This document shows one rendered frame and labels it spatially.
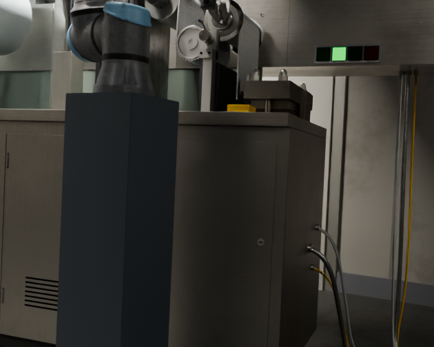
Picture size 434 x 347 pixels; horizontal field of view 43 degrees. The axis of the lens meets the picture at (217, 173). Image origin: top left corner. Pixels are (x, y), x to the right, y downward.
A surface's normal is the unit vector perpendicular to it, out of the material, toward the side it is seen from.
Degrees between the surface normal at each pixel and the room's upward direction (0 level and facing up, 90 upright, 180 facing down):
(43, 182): 90
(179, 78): 90
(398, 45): 90
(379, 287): 90
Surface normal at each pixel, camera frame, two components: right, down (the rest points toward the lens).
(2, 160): -0.35, 0.00
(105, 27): -0.72, -0.02
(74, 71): 0.94, 0.05
